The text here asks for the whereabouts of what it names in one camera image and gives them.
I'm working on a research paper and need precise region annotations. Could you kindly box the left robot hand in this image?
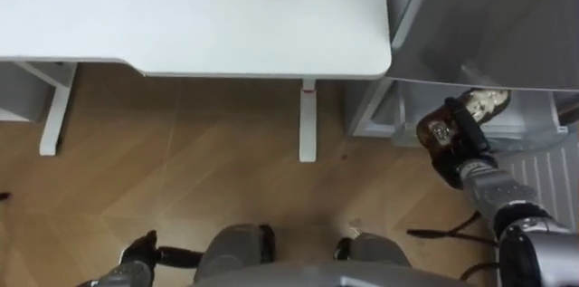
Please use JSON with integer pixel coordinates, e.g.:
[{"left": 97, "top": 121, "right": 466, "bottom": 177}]
[{"left": 119, "top": 229, "right": 204, "bottom": 275}]

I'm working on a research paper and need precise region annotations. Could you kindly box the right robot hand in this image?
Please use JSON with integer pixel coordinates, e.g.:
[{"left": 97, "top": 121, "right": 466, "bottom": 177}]
[{"left": 432, "top": 95, "right": 499, "bottom": 191}]

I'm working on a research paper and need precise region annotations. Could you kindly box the dark bottle with yellow cap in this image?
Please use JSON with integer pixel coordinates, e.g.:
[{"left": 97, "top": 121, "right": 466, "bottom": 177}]
[{"left": 415, "top": 88, "right": 513, "bottom": 175}]

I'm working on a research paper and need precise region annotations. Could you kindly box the open white fridge door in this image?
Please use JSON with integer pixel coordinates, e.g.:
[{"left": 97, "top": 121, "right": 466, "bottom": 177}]
[{"left": 496, "top": 131, "right": 579, "bottom": 234}]

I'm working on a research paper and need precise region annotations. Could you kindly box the grey fridge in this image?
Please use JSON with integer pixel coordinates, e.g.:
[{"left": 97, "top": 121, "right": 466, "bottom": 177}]
[{"left": 345, "top": 0, "right": 579, "bottom": 149}]

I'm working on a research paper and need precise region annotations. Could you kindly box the robot body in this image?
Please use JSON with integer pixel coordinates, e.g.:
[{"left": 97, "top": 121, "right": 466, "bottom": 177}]
[{"left": 188, "top": 261, "right": 477, "bottom": 287}]

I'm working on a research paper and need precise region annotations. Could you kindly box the white desk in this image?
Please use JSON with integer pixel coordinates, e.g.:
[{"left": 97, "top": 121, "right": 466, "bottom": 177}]
[{"left": 0, "top": 0, "right": 393, "bottom": 164}]

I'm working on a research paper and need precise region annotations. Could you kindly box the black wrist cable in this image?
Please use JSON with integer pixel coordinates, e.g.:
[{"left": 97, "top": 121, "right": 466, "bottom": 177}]
[{"left": 405, "top": 210, "right": 500, "bottom": 282}]

